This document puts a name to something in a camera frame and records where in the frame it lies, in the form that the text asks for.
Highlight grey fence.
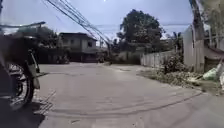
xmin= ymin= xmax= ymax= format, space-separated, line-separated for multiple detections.
xmin=139 ymin=49 xmax=178 ymax=69

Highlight grey concrete wall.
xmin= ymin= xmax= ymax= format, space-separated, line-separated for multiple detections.
xmin=182 ymin=25 xmax=205 ymax=74

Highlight overhead wires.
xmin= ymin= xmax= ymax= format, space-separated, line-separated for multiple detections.
xmin=39 ymin=0 xmax=114 ymax=46

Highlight two-storey grey building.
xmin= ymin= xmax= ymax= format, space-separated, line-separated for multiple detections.
xmin=58 ymin=32 xmax=101 ymax=64

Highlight pale leafy tree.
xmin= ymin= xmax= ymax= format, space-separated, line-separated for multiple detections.
xmin=199 ymin=0 xmax=224 ymax=38

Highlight motorcycle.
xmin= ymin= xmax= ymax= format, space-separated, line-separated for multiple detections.
xmin=0 ymin=21 xmax=48 ymax=113

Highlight littered roadside verge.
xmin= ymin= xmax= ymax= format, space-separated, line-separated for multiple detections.
xmin=139 ymin=68 xmax=224 ymax=96

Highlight green bush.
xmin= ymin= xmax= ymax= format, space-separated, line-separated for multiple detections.
xmin=162 ymin=53 xmax=188 ymax=75

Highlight leaning pole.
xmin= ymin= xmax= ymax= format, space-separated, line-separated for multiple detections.
xmin=188 ymin=0 xmax=205 ymax=34

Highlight grey concrete road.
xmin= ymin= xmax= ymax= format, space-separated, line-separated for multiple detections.
xmin=0 ymin=61 xmax=224 ymax=128

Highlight pale sacks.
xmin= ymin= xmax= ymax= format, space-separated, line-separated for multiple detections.
xmin=201 ymin=63 xmax=224 ymax=83

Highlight large dark tree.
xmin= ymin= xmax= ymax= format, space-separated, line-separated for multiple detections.
xmin=116 ymin=8 xmax=166 ymax=54

